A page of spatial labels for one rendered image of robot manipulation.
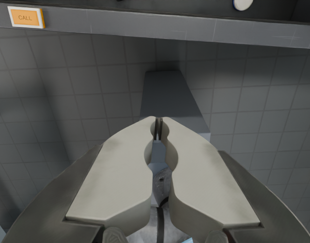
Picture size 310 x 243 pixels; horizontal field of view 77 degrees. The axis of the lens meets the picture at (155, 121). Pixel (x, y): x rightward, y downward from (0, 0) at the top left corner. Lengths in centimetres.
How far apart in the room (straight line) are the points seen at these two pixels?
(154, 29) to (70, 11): 15
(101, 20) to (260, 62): 128
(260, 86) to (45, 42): 147
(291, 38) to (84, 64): 121
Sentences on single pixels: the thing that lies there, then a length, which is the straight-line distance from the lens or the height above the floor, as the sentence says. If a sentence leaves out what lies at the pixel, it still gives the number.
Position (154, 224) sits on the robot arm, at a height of 108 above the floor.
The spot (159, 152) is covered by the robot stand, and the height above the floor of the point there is 85.
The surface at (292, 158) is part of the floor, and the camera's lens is 212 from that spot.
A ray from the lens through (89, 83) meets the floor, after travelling 147.
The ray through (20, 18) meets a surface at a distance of 43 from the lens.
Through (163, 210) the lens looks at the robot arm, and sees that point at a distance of 50.
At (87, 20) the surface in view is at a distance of 40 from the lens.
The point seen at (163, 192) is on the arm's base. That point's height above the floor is 96.
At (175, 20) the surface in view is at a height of 95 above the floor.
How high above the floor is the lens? 133
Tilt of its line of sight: 61 degrees down
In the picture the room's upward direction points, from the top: 179 degrees clockwise
